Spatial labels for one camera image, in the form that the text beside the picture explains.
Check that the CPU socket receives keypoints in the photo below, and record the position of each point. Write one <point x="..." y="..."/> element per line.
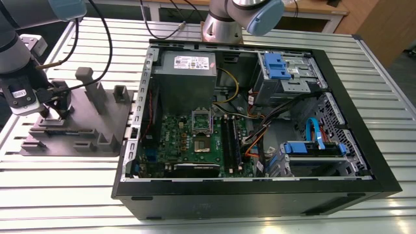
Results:
<point x="202" y="144"/>

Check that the grey parts rack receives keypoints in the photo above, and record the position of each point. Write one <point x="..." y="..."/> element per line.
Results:
<point x="82" y="114"/>

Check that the RAM stick with blue label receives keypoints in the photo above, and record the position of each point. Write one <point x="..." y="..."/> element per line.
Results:
<point x="63" y="133"/>

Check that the grey power supply unit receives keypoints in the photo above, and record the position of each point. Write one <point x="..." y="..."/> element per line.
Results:
<point x="182" y="90"/>

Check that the green motherboard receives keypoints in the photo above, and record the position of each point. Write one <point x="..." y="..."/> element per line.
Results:
<point x="175" y="156"/>

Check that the thin metal locking lever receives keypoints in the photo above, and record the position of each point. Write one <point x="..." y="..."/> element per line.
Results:
<point x="212" y="124"/>

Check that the black graphics card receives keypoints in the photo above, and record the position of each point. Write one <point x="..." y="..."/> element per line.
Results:
<point x="195" y="169"/>

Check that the black RAM stick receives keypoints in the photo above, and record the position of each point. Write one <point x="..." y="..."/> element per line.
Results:
<point x="236" y="143"/>

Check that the black PC case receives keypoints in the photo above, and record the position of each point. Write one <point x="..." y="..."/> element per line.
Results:
<point x="247" y="197"/>

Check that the grey metal drive cage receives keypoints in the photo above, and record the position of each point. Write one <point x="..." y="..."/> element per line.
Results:
<point x="292" y="85"/>
<point x="319" y="165"/>

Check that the blue disk carrier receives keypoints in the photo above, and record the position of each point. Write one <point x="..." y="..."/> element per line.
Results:
<point x="298" y="148"/>

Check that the wooden cabinet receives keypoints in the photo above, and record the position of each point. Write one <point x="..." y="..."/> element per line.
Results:
<point x="383" y="26"/>

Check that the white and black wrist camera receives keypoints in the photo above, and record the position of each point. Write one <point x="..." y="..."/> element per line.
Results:
<point x="23" y="107"/>

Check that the blue plastic drive bracket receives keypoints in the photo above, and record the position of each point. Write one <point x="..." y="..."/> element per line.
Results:
<point x="276" y="65"/>

